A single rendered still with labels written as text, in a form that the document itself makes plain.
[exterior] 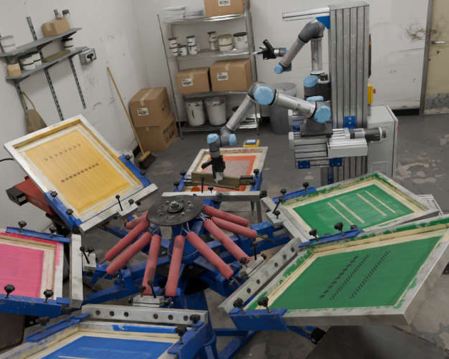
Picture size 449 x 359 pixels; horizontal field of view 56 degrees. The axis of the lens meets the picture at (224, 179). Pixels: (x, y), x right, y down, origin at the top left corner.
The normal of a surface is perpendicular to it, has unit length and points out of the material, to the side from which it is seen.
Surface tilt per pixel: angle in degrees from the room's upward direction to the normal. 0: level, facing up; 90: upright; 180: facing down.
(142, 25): 90
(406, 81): 90
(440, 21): 90
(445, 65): 90
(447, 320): 0
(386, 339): 0
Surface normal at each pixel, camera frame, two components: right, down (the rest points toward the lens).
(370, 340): -0.14, -0.87
